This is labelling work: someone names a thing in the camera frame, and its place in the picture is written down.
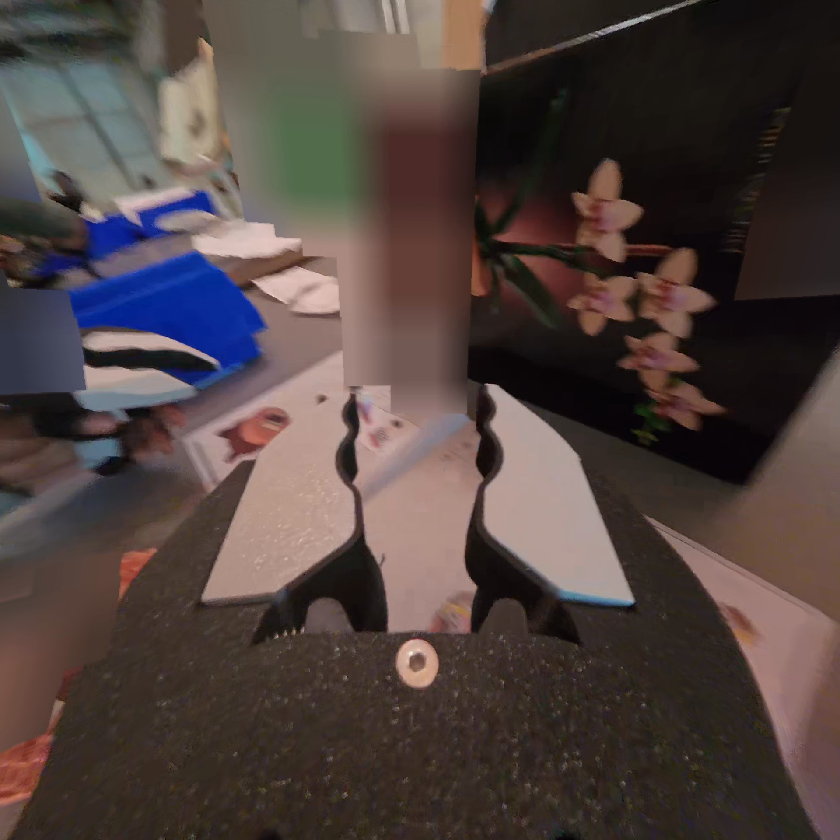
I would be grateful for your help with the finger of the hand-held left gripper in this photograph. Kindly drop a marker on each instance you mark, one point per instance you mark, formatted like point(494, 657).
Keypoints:
point(145, 344)
point(131, 390)

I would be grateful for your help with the white paper bag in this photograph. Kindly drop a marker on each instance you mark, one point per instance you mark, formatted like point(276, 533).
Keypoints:
point(250, 240)
point(302, 292)

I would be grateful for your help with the person's left hand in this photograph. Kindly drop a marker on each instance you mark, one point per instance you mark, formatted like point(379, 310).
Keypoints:
point(145, 431)

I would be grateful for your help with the round orange lego pot build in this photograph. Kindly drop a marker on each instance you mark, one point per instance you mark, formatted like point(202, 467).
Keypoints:
point(135, 571)

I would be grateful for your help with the blue plastic bin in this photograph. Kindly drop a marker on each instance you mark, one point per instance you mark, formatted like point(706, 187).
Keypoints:
point(171, 302)
point(112, 236)

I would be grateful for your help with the open building instruction booklet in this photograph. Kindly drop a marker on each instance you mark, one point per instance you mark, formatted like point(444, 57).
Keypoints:
point(302, 387)

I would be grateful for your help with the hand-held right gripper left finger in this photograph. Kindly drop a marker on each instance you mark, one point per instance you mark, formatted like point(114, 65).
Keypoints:
point(282, 525)

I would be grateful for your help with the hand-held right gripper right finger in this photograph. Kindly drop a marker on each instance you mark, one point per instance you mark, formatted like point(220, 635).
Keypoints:
point(558, 525)

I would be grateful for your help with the dark building set box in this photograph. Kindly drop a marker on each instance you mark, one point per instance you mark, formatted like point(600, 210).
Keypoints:
point(683, 158)

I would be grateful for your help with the grey desk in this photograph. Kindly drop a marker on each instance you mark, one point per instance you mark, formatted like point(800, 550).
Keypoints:
point(295, 344)

